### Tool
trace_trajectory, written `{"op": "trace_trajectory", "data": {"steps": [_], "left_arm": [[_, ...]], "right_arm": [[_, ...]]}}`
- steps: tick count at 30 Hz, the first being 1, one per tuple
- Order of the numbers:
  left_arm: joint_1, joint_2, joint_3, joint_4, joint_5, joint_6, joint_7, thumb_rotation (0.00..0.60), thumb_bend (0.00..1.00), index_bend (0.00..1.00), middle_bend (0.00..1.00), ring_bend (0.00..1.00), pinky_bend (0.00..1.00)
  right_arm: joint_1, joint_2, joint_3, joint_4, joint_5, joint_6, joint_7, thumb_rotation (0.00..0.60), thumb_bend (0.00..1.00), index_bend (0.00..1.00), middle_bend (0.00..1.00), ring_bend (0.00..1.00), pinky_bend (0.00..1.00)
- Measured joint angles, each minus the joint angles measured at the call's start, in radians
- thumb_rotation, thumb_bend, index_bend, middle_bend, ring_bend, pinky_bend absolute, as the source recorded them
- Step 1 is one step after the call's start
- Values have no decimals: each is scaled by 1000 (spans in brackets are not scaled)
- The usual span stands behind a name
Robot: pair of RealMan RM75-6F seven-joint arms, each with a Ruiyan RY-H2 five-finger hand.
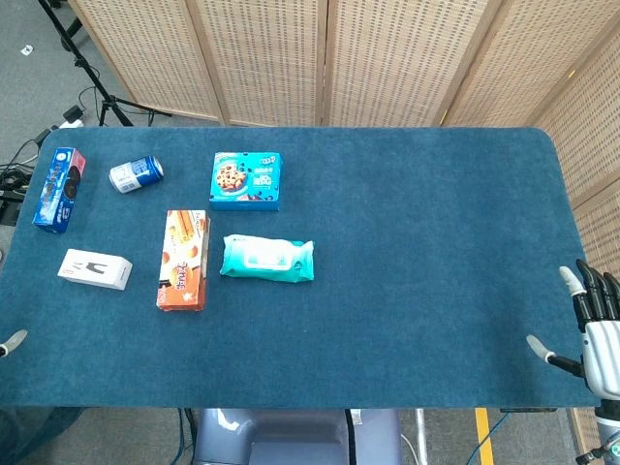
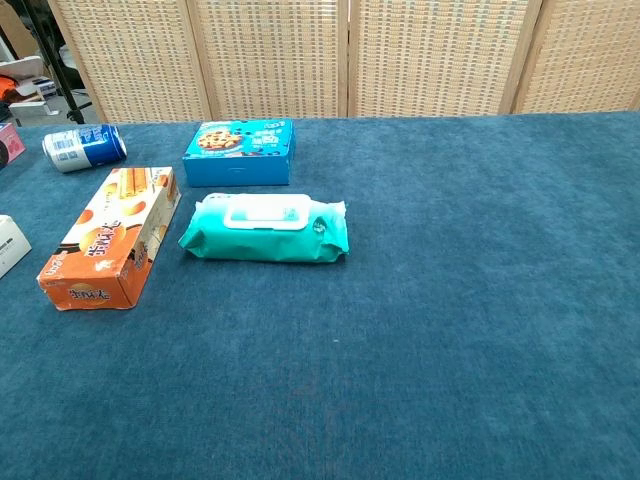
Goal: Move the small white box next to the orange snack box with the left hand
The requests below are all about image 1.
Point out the white paper scrap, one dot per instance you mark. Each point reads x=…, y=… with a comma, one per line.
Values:
x=27, y=49

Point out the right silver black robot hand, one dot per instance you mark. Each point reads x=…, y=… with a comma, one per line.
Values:
x=603, y=349

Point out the black tripod stand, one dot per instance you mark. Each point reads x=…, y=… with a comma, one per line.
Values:
x=92, y=72

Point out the blue chocolate chip cookie box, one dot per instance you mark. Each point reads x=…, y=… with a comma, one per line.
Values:
x=245, y=181

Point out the teal wet wipes pack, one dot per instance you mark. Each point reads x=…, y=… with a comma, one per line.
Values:
x=267, y=259

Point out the blue Oreo cookie box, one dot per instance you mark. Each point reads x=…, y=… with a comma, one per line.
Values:
x=57, y=191

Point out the woven wooden folding screen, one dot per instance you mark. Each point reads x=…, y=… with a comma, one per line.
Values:
x=387, y=58

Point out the white table leg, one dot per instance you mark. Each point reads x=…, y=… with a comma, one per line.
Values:
x=421, y=436

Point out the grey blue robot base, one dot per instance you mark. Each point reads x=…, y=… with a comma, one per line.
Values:
x=290, y=438

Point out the orange wafer biscuit box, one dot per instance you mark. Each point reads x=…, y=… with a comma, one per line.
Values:
x=183, y=259

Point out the blue table mat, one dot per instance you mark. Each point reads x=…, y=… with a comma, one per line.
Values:
x=387, y=266

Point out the blue white drink can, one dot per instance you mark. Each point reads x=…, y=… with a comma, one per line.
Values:
x=135, y=173

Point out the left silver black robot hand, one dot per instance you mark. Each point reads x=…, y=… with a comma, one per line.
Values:
x=13, y=340

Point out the white power strip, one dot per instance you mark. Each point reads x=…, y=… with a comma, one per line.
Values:
x=71, y=120

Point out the small white box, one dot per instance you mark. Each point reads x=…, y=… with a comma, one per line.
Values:
x=94, y=269

